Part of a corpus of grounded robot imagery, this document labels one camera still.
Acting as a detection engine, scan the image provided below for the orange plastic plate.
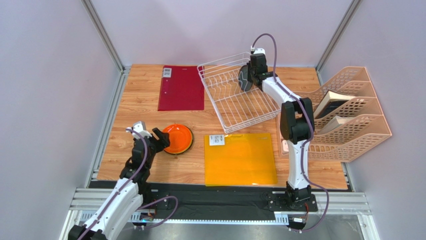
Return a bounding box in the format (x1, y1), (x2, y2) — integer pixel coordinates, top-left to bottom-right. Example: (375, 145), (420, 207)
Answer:
(162, 123), (194, 155)

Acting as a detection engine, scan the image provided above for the dark grey plate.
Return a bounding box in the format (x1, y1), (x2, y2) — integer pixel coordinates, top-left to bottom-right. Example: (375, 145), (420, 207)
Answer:
(238, 65), (253, 92)

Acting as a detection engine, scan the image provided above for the white wire dish rack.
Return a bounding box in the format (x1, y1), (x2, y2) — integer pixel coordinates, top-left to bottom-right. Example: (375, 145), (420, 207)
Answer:
(198, 52), (281, 134)

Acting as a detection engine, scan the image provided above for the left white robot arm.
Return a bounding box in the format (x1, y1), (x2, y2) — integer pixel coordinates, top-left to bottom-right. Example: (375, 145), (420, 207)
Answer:
(67, 122), (171, 240)

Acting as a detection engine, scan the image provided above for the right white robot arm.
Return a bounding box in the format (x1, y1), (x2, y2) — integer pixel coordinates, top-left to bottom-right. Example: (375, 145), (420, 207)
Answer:
(247, 51), (314, 209)

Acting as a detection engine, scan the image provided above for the red mat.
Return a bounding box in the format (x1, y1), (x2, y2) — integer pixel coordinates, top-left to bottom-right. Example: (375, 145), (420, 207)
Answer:
(157, 65), (205, 111)

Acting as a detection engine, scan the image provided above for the white barcode label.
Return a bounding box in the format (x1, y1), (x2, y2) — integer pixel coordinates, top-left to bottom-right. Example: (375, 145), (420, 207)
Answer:
(208, 134), (225, 146)

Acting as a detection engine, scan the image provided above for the white label on red mat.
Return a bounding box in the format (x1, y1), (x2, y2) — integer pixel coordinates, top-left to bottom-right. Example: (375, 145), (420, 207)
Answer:
(162, 67), (172, 78)

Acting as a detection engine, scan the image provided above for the black cover book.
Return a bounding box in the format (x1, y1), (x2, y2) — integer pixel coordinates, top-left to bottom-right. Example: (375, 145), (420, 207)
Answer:
(313, 90), (355, 119)

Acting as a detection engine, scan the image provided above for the orange mat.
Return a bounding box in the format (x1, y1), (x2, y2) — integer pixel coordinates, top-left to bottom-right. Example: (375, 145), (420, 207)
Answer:
(204, 133), (278, 187)

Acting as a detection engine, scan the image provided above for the tan book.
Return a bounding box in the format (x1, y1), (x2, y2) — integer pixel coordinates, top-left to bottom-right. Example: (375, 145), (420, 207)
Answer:
(317, 116), (354, 135)

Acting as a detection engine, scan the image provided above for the beige plastic file organizer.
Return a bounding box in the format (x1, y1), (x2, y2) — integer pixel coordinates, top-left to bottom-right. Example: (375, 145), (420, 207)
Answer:
(297, 66), (392, 163)

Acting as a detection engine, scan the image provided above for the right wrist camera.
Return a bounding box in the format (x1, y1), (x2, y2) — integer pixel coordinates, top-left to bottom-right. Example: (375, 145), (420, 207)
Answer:
(250, 47), (266, 55)

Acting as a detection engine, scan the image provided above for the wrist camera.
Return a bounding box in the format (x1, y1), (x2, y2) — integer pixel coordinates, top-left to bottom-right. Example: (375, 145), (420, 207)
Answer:
(250, 47), (266, 55)
(131, 121), (152, 139)

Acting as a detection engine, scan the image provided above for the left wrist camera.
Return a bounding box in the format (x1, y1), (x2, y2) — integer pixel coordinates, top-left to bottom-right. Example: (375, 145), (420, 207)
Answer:
(131, 121), (152, 139)

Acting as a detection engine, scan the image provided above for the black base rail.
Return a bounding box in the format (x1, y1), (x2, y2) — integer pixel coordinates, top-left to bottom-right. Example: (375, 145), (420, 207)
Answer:
(88, 181), (319, 222)

